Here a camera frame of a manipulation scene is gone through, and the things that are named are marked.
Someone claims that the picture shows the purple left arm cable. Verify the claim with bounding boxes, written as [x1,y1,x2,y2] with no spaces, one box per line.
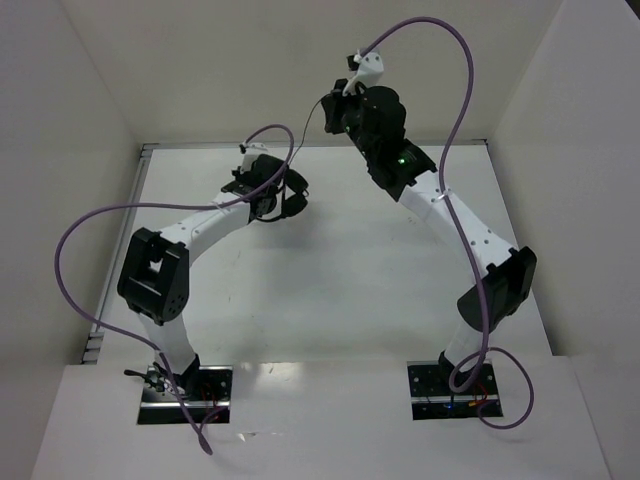
[53,124,296,456]

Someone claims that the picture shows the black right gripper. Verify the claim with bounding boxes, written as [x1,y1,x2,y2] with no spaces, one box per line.
[318,77,376,160]

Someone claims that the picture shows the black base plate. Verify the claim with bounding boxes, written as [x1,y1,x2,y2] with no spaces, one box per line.
[407,362,503,421]
[124,366,233,425]

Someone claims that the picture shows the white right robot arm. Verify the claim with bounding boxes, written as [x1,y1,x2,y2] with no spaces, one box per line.
[321,79,537,394]

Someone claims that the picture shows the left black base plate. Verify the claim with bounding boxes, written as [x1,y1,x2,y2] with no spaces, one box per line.
[124,366,233,425]

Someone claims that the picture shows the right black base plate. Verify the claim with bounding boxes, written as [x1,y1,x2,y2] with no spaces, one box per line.
[407,362,503,421]

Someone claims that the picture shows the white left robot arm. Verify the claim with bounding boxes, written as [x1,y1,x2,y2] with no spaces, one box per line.
[117,153,284,398]

